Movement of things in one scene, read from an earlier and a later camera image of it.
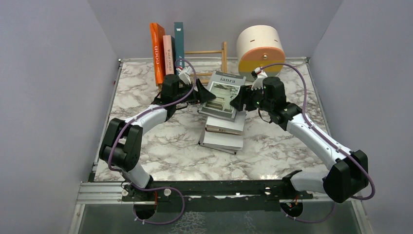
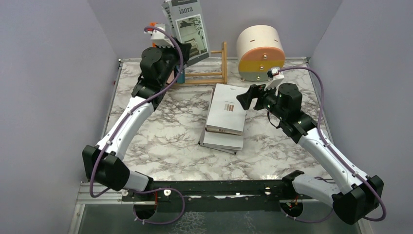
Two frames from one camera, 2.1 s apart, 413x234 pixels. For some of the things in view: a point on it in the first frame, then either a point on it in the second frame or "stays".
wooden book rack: [224, 66] stays
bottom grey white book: [224, 142] stays
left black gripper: [204, 95] to [184, 48]
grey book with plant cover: [224, 86] to [185, 20]
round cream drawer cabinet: [259, 45] stays
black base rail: [226, 196] stays
